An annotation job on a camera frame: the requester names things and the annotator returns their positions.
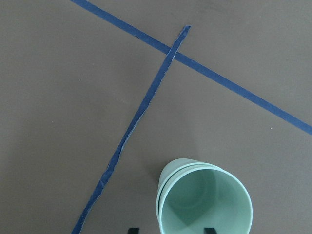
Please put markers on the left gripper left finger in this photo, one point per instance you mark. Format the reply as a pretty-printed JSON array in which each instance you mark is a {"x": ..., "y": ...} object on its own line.
[{"x": 133, "y": 231}]

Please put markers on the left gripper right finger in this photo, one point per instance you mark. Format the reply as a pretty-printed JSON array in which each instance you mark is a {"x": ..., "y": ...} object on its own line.
[{"x": 209, "y": 231}]

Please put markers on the mint green cup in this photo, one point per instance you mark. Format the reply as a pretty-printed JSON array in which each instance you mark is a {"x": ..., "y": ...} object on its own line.
[
  {"x": 199, "y": 198},
  {"x": 169, "y": 170}
]

